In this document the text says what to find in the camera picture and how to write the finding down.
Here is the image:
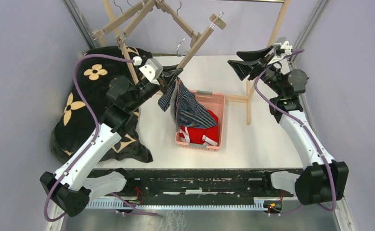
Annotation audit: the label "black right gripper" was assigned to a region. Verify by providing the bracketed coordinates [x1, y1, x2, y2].
[228, 45, 284, 96]

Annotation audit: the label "dark striped boxer shorts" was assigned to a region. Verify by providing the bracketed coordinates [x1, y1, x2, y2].
[158, 78, 218, 128]

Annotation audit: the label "wooden hanger holding striped boxers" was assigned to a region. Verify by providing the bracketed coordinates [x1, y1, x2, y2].
[177, 11, 226, 68]

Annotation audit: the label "pink perforated plastic basket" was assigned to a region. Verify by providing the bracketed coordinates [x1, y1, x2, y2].
[175, 90, 226, 152]

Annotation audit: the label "red printed underwear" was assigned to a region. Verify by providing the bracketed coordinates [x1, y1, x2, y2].
[175, 109, 220, 147]

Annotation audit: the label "wooden clip hanger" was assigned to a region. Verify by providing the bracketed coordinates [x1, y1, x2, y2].
[91, 0, 155, 48]
[111, 0, 156, 49]

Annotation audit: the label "wooden hanger holding red underwear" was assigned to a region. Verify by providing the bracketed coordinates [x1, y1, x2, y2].
[155, 0, 201, 48]

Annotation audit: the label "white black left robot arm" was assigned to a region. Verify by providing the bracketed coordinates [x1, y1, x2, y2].
[40, 63, 183, 217]

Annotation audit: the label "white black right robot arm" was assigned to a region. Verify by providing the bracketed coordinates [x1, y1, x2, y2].
[228, 46, 349, 212]

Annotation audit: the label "empty wooden clip hanger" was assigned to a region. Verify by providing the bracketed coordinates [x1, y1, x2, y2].
[91, 0, 155, 48]

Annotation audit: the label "black beige flower blanket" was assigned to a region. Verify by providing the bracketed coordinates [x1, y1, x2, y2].
[50, 46, 153, 164]

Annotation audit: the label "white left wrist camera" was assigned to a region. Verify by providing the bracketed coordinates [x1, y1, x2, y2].
[132, 56, 163, 78]

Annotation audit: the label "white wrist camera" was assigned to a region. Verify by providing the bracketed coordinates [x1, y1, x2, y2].
[268, 37, 293, 65]
[132, 56, 163, 78]

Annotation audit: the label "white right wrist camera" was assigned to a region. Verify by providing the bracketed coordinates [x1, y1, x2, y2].
[268, 37, 293, 65]

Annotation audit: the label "wooden clothes rack frame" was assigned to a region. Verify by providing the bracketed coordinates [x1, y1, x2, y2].
[102, 0, 292, 125]

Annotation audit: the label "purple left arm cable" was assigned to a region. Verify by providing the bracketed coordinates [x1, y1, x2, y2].
[43, 53, 135, 222]

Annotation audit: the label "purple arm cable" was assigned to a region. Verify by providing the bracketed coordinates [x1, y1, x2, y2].
[43, 53, 135, 222]
[253, 48, 337, 212]

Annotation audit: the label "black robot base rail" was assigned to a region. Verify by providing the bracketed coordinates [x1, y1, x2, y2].
[88, 169, 300, 214]

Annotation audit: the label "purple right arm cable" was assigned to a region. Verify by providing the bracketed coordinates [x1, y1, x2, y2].
[253, 48, 337, 212]

